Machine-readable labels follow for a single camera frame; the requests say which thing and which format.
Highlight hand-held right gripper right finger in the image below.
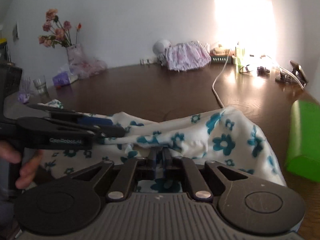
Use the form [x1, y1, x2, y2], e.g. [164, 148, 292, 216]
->
[163, 148, 252, 202]

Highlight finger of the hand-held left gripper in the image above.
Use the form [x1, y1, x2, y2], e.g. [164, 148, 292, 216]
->
[26, 103, 113, 127]
[17, 117, 125, 139]

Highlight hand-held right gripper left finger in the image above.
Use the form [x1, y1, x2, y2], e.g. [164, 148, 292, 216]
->
[72, 148, 159, 202]

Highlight white teal floral garment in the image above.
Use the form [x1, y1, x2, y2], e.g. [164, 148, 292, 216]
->
[40, 99, 287, 193]

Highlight person's left hand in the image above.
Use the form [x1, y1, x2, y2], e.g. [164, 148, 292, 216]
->
[0, 142, 43, 189]

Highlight purple tissue pack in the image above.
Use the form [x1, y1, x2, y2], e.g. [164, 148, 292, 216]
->
[52, 66, 78, 87]

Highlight clear plastic bag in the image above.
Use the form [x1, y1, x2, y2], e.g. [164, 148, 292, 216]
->
[72, 55, 108, 77]

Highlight purple wipes packet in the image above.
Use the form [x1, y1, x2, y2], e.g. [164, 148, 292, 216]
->
[17, 91, 32, 103]

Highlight drinking glass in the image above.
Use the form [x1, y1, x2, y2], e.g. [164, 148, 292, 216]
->
[33, 76, 48, 93]

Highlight dried twigs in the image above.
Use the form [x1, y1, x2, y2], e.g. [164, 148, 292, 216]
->
[21, 77, 35, 94]

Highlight patterned flower vase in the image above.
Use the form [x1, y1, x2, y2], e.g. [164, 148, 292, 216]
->
[66, 43, 84, 65]

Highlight white robot speaker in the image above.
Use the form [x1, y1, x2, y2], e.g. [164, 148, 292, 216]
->
[153, 39, 172, 64]

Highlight artificial rose bouquet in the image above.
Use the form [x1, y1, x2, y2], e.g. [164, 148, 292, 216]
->
[37, 9, 83, 48]

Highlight pink ruffled garment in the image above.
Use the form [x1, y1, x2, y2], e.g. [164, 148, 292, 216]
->
[165, 41, 212, 71]

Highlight dark labelled box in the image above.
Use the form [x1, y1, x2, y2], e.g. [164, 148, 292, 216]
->
[210, 54, 233, 64]

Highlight pale bottle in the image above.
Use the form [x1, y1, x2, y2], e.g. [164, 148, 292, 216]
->
[235, 42, 247, 73]

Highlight green box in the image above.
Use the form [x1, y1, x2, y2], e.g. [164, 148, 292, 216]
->
[284, 100, 320, 182]

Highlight phone holder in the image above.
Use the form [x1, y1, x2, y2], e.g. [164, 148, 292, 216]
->
[275, 60, 310, 87]

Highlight thick white cable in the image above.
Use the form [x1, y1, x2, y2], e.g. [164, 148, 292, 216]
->
[212, 50, 230, 109]

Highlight thin white cable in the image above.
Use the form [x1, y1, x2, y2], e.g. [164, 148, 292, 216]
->
[265, 55, 307, 88]

